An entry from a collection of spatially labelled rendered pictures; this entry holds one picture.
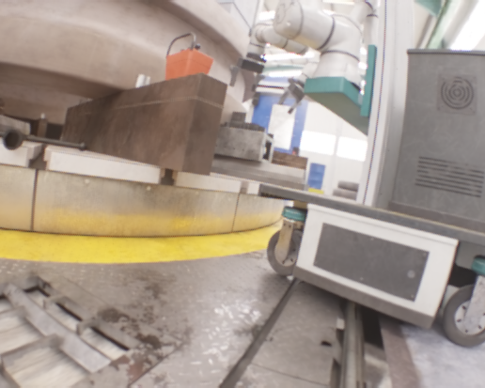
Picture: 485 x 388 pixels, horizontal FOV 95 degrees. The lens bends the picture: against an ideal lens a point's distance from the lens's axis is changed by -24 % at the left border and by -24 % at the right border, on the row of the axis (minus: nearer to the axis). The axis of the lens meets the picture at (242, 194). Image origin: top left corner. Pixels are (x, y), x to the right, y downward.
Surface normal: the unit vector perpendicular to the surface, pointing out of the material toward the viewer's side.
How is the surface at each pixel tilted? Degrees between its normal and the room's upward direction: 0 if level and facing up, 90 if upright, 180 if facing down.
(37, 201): 90
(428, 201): 90
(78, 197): 90
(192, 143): 90
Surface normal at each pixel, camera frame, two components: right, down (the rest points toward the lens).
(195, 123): 0.73, 0.18
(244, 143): -0.34, 0.00
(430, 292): -0.70, -0.09
